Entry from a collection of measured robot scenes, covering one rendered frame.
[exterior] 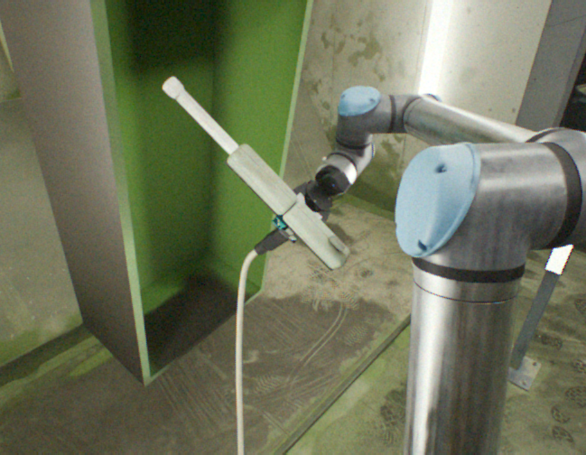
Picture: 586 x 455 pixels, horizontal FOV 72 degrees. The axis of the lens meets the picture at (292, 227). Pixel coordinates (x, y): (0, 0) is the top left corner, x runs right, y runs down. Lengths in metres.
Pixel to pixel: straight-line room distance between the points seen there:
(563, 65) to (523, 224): 2.13
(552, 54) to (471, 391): 2.20
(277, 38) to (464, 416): 1.05
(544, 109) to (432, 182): 2.19
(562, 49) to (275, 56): 1.64
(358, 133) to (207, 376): 1.40
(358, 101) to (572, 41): 1.71
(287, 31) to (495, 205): 0.92
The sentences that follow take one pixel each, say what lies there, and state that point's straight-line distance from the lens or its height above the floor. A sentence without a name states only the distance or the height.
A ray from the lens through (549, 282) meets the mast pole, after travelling 1.97.
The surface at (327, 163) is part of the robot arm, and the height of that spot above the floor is 1.23.
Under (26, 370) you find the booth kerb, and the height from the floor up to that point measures 0.07.
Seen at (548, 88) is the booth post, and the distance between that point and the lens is 2.57.
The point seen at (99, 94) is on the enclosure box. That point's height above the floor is 1.43.
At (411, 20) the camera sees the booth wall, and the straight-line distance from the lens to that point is 2.82.
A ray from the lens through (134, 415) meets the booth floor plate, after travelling 1.98.
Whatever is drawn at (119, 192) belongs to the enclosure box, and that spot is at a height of 1.22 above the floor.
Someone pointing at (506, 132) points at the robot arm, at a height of 1.42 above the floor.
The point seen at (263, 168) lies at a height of 1.29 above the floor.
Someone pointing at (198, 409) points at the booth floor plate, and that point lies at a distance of 1.93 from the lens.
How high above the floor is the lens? 1.61
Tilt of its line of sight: 32 degrees down
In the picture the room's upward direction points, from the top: straight up
